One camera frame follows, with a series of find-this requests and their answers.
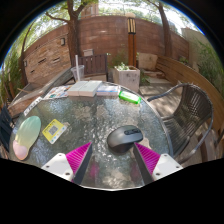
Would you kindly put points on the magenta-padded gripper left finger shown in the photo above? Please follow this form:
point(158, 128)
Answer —
point(75, 158)

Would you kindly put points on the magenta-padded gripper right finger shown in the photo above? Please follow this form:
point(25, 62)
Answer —
point(150, 160)

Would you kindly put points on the dark grey computer mouse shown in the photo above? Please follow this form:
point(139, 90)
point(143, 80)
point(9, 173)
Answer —
point(123, 138)

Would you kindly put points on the pastel green pink mouse pad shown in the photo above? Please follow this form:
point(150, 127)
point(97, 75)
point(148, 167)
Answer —
point(27, 135)

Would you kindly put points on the yellow square code card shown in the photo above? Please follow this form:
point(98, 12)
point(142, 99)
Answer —
point(54, 131)

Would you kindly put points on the dark wicker armchair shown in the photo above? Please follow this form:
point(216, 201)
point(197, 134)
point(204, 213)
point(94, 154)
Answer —
point(190, 113)

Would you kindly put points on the green wipes packet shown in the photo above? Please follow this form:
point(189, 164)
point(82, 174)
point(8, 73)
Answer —
point(130, 97)

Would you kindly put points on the white number plate sign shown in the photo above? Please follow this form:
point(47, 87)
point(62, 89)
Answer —
point(32, 106)

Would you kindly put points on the white flat box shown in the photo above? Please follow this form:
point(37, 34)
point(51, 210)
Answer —
point(91, 88)
point(76, 88)

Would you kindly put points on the raised stone garden bed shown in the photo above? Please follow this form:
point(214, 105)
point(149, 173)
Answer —
point(40, 91)

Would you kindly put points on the concrete planter with plant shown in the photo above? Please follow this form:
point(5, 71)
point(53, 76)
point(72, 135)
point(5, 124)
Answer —
point(126, 78)

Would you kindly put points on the clear plastic cup with straw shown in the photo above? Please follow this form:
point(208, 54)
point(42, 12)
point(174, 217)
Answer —
point(77, 73)

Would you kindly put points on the curved wooden bench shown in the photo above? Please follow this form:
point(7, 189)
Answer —
point(186, 75)

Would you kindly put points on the dark wooden slatted chair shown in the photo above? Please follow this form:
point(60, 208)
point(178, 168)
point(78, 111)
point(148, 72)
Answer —
point(95, 64)

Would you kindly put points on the beige stone block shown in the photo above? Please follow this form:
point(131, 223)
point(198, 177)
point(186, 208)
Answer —
point(148, 61)

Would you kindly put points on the forked tree trunk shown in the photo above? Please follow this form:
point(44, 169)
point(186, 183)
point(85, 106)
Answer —
point(72, 36)

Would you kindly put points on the slim tree trunk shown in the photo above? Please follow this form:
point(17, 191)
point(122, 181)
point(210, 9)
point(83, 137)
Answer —
point(166, 33)

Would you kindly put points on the grey wall utility box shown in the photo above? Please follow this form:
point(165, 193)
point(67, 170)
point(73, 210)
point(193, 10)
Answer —
point(88, 52)

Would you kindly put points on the small black wall lamp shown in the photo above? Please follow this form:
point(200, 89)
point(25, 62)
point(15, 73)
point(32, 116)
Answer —
point(25, 63)

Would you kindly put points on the large black wall lamp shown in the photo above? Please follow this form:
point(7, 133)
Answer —
point(62, 41)

